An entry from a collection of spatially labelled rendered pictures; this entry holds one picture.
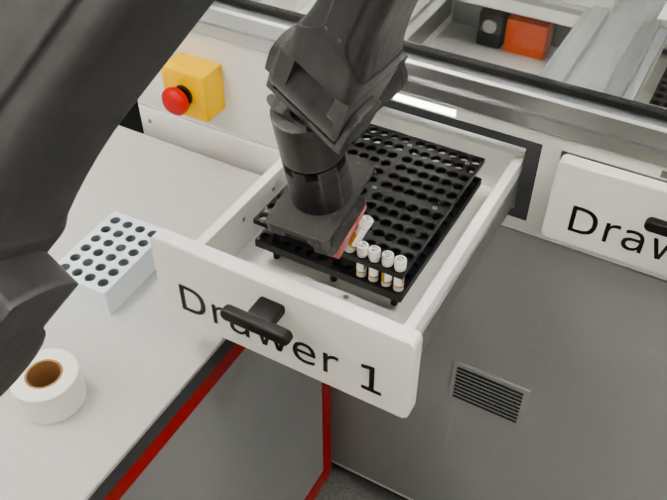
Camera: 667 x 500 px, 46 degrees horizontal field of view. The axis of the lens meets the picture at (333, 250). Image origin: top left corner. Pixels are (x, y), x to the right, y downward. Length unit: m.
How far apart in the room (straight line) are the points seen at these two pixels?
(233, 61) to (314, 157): 0.45
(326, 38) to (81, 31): 0.30
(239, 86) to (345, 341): 0.48
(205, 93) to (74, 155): 0.82
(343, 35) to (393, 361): 0.32
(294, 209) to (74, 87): 0.49
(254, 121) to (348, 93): 0.58
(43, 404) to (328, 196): 0.37
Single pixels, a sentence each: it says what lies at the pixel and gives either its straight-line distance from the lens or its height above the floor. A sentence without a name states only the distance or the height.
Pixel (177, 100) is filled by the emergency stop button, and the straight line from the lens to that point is 1.08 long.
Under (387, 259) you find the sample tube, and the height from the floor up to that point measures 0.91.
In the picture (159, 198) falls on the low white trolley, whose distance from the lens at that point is 1.12.
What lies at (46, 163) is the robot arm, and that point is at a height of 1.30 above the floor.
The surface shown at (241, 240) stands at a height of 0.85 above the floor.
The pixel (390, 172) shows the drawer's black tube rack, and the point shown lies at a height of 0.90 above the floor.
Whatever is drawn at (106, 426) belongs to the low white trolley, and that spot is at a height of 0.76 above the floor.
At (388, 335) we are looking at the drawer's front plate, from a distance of 0.70.
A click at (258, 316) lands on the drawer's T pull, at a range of 0.73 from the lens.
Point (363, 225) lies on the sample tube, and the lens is 0.79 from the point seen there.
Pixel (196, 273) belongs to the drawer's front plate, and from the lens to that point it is 0.79.
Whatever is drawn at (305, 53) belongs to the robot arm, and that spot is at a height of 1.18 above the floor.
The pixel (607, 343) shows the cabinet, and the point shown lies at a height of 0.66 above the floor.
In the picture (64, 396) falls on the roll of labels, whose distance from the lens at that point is 0.86.
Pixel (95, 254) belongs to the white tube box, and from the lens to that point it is 1.01.
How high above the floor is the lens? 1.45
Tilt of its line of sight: 43 degrees down
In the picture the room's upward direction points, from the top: straight up
